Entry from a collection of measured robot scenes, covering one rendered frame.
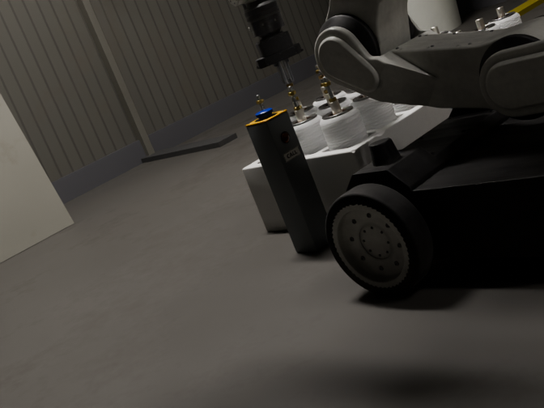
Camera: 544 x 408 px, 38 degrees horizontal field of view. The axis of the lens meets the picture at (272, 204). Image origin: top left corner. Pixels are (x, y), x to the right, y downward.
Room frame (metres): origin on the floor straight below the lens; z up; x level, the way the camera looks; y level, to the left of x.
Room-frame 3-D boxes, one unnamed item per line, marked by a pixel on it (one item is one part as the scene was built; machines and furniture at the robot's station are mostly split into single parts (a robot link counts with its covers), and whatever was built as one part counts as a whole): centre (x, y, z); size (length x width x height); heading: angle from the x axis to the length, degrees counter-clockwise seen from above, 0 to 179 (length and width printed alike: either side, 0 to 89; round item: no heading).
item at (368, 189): (1.31, -0.15, 0.10); 0.20 x 0.05 x 0.20; 40
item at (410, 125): (1.98, -0.23, 0.09); 0.39 x 0.39 x 0.18; 40
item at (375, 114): (1.89, -0.31, 0.16); 0.10 x 0.10 x 0.18
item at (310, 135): (1.90, -0.14, 0.16); 0.10 x 0.10 x 0.18
